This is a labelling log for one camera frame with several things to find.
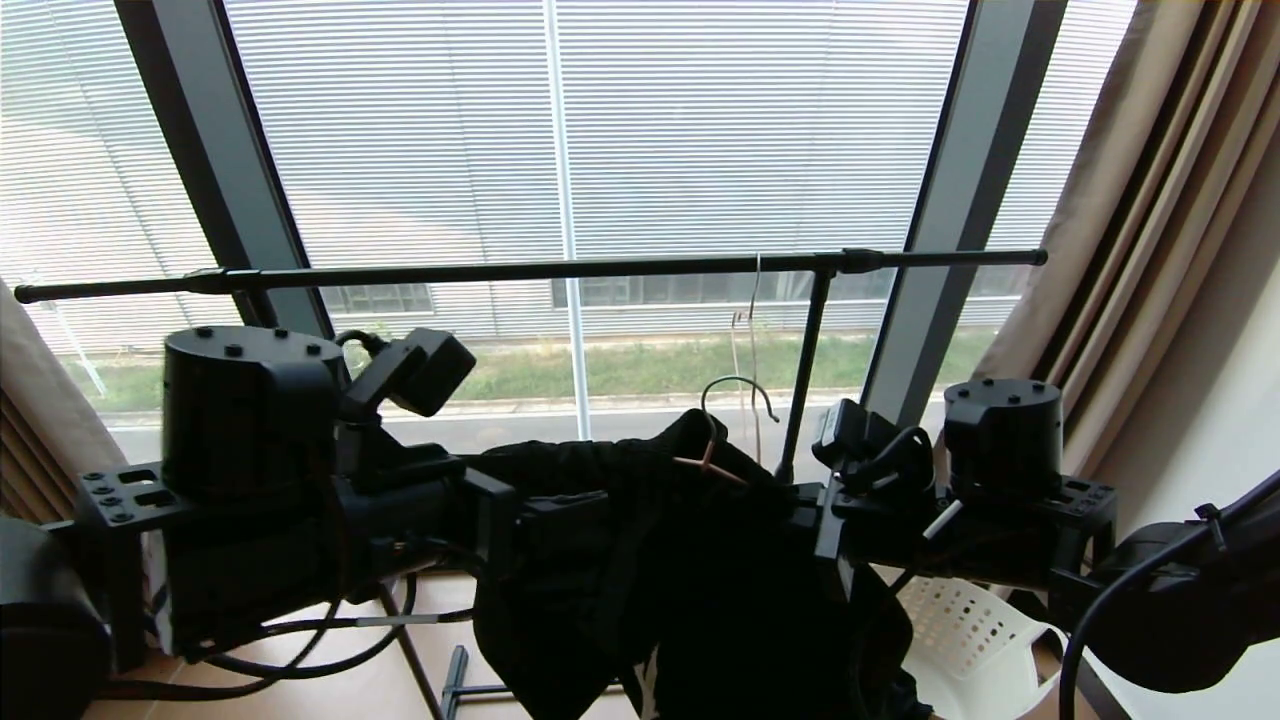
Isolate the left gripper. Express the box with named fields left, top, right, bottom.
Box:
left=335, top=455, right=521, bottom=593

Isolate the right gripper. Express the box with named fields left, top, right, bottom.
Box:
left=795, top=480, right=1061, bottom=601

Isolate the pink clothes hanger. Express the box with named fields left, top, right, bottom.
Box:
left=730, top=253, right=766, bottom=466
left=675, top=377, right=781, bottom=489

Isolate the black garment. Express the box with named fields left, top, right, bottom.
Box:
left=470, top=410, right=933, bottom=720

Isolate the white laundry basket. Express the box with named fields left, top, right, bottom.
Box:
left=895, top=577, right=1071, bottom=720

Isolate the black clothes rack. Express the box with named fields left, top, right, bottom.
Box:
left=15, top=248, right=1049, bottom=720

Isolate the beige curtain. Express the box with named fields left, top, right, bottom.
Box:
left=930, top=0, right=1280, bottom=481
left=0, top=285, right=131, bottom=526

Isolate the window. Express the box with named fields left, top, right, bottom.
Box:
left=0, top=0, right=1141, bottom=471

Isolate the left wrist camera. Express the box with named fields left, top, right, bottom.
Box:
left=340, top=328, right=478, bottom=421

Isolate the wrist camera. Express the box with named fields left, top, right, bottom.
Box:
left=340, top=328, right=478, bottom=421
left=812, top=398, right=938, bottom=493

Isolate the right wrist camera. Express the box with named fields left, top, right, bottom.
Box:
left=812, top=398, right=938, bottom=493

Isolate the black cable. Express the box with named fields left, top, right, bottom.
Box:
left=100, top=570, right=481, bottom=701
left=860, top=428, right=1280, bottom=720

